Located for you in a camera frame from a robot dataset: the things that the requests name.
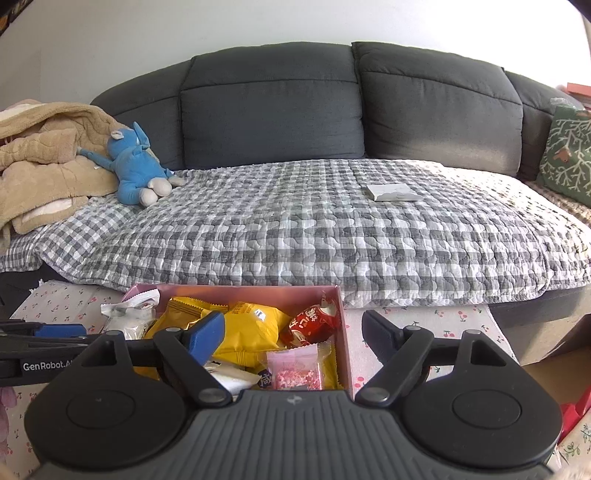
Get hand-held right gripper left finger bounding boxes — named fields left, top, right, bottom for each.
left=78, top=311, right=232, bottom=408

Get pink cardboard box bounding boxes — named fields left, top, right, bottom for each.
left=122, top=284, right=355, bottom=400

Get puffy yellow snack packet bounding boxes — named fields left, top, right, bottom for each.
left=210, top=302, right=293, bottom=368

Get grey checked quilt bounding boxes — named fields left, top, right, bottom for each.
left=0, top=158, right=591, bottom=309

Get dark grey sofa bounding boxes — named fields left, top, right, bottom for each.
left=0, top=41, right=591, bottom=365

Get blue plush toy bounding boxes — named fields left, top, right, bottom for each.
left=76, top=121, right=188, bottom=207

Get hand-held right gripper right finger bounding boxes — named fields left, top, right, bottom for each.
left=355, top=310, right=522, bottom=407

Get white floral snack packet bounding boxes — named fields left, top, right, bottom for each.
left=100, top=295, right=158, bottom=342

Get red bag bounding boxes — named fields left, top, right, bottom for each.
left=558, top=401, right=586, bottom=446

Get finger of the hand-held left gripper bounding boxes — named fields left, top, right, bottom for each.
left=0, top=322, right=89, bottom=340

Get green branch-print cushion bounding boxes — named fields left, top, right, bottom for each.
left=536, top=105, right=591, bottom=208

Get red and white snack packet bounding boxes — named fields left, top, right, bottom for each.
left=289, top=299, right=341, bottom=348

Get white and blue snack packet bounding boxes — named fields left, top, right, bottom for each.
left=203, top=360, right=274, bottom=393

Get cherry print cloth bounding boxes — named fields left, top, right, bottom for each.
left=0, top=281, right=519, bottom=480

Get beige fleece blanket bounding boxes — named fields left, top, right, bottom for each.
left=0, top=99, right=123, bottom=252

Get pink candy packet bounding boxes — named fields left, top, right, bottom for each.
left=267, top=345, right=320, bottom=391

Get stack of books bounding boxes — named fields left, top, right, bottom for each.
left=564, top=82, right=591, bottom=110

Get small yellow biscuit packet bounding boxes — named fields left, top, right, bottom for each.
left=318, top=342, right=346, bottom=391

